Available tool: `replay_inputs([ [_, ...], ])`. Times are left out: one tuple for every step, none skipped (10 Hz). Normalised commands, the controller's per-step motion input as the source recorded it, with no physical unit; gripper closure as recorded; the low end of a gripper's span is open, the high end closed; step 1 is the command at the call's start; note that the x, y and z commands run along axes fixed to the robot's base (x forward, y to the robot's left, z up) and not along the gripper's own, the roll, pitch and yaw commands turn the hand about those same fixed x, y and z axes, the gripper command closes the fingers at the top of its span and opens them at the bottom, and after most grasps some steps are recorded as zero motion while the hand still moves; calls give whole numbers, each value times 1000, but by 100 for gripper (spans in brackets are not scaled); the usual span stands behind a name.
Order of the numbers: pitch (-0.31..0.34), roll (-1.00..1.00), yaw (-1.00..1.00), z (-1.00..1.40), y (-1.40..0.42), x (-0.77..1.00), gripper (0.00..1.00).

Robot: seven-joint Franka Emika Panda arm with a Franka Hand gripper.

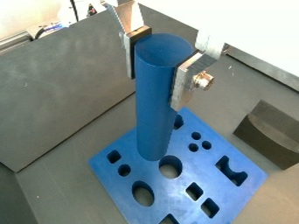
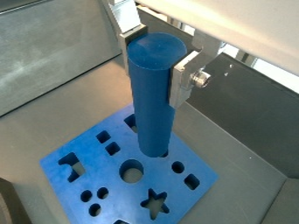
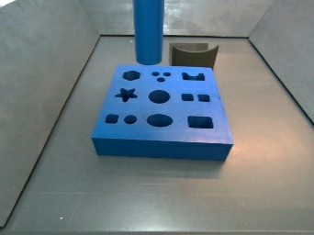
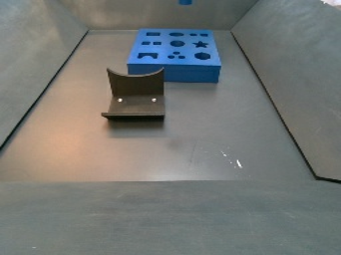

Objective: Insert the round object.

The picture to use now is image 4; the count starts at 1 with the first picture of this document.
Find blue round object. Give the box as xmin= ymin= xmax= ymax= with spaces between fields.
xmin=178 ymin=0 xmax=191 ymax=5

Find black curved holder stand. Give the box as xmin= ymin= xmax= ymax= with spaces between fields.
xmin=102 ymin=69 xmax=166 ymax=120

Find blue shape sorter block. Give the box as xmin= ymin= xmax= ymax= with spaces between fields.
xmin=127 ymin=28 xmax=221 ymax=84

